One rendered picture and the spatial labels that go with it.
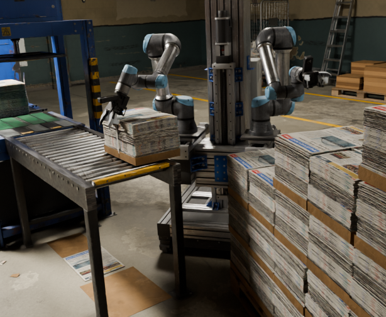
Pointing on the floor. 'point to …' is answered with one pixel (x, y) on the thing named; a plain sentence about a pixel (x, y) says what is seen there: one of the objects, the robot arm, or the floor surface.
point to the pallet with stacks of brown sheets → (372, 80)
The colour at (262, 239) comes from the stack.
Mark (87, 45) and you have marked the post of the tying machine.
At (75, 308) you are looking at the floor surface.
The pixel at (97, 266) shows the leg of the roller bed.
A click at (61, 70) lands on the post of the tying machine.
